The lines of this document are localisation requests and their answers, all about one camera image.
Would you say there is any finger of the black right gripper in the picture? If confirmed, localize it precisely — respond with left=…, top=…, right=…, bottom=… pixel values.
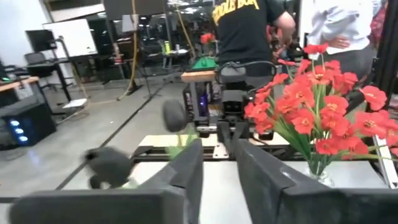
left=232, top=122, right=250, bottom=147
left=216, top=121, right=233, bottom=158

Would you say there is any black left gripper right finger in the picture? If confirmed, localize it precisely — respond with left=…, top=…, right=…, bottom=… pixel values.
left=234, top=139, right=398, bottom=224

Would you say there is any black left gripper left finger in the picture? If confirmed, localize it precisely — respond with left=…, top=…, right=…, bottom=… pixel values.
left=9, top=139, right=205, bottom=224

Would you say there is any yellow tulip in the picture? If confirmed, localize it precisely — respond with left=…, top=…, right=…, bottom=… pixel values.
left=162, top=98, right=200, bottom=158

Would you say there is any red artificial flower bunch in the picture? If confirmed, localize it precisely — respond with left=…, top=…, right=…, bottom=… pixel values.
left=244, top=58, right=330, bottom=177
left=303, top=43, right=398, bottom=177

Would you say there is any clear glass vase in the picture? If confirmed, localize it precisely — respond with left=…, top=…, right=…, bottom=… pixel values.
left=306, top=166, right=336, bottom=188

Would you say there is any black control box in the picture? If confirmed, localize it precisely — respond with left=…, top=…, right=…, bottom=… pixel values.
left=183, top=82, right=215, bottom=125

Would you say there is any green tray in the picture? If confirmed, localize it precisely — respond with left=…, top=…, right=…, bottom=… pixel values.
left=191, top=57, right=218, bottom=71

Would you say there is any person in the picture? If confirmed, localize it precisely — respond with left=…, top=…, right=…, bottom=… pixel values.
left=212, top=0, right=297, bottom=90
left=371, top=0, right=389, bottom=43
left=306, top=0, right=379, bottom=82

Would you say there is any person's hand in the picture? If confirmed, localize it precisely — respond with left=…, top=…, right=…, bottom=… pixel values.
left=331, top=35, right=351, bottom=50

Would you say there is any black computer tower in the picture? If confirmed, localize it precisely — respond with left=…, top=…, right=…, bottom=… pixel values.
left=0, top=96, right=57, bottom=151

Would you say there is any whiteboard on stand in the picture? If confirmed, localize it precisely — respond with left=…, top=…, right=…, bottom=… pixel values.
left=42, top=18, right=99, bottom=59

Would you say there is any black office chair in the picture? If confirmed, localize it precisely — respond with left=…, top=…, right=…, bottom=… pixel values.
left=24, top=52, right=58, bottom=78

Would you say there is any wooden desk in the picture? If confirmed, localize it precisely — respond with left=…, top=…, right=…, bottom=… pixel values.
left=0, top=76, right=40, bottom=94

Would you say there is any black monitor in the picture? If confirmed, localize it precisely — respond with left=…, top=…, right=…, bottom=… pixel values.
left=25, top=29, right=57, bottom=53

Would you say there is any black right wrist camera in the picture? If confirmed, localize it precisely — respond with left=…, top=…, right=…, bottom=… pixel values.
left=222, top=90, right=245, bottom=114

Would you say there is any yellow hanging cable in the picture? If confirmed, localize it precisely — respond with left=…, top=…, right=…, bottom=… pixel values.
left=118, top=0, right=139, bottom=100

